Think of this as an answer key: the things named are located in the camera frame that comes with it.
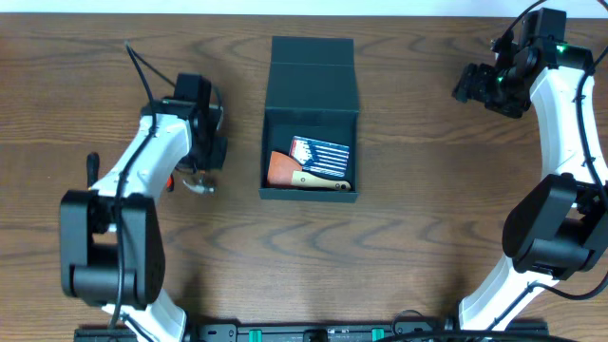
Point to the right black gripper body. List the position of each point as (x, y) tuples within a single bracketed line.
[(504, 94)]

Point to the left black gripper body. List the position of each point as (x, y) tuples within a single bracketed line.
[(209, 161)]

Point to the small claw hammer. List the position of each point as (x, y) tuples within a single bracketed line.
[(198, 183)]

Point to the red handled pliers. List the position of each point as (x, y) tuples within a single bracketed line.
[(170, 185)]

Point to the orange scraper wooden handle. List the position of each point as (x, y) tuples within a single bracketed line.
[(283, 171)]

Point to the black yellow screwdriver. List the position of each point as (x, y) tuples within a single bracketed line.
[(92, 169)]

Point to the dark green box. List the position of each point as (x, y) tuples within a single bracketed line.
[(311, 93)]

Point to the blue precision screwdriver set case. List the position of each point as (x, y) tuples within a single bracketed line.
[(327, 158)]

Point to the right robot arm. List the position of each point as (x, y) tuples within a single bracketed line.
[(560, 227)]

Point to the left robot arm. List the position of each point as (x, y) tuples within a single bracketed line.
[(111, 248)]

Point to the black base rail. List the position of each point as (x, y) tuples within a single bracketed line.
[(297, 333)]

